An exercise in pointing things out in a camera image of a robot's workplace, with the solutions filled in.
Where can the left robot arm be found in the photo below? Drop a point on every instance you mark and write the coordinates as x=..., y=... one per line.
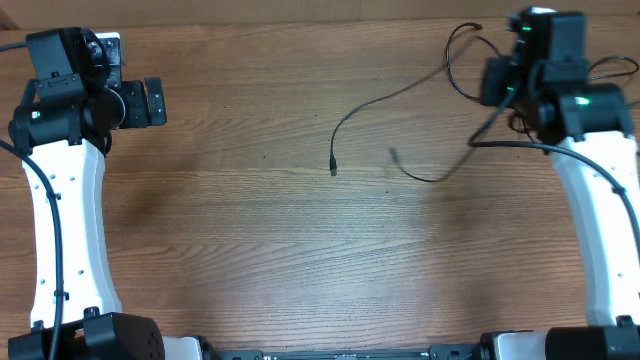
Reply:
x=62, y=132

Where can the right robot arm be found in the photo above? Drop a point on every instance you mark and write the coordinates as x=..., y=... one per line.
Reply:
x=586, y=129

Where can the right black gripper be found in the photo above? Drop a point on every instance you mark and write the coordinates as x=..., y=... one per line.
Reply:
x=495, y=73

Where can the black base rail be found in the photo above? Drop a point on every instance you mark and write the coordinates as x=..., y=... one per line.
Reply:
x=434, y=352

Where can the brown cardboard backdrop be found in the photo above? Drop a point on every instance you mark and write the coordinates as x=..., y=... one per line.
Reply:
x=44, y=14

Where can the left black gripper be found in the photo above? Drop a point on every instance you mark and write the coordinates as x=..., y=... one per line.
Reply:
x=141, y=115

